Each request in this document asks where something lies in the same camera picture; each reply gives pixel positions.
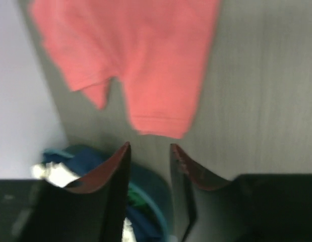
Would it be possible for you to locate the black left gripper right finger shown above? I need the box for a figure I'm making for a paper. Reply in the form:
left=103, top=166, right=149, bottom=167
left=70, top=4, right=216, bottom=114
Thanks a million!
left=170, top=144, right=312, bottom=241

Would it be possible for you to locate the pink t-shirt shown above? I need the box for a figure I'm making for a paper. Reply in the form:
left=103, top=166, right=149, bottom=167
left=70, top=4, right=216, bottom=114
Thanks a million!
left=29, top=1, right=221, bottom=139

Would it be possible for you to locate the white t-shirt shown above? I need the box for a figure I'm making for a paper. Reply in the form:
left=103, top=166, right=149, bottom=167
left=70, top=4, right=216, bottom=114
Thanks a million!
left=31, top=162, right=136, bottom=241

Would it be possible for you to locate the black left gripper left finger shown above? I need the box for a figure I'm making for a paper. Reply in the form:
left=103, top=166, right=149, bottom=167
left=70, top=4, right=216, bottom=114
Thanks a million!
left=0, top=143, right=131, bottom=241

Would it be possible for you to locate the green garment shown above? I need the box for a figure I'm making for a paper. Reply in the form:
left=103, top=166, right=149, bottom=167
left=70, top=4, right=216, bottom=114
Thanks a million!
left=127, top=188, right=148, bottom=209

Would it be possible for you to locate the teal laundry basket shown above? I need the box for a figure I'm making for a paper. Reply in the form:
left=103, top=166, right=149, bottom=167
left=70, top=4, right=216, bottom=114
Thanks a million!
left=39, top=145, right=172, bottom=241

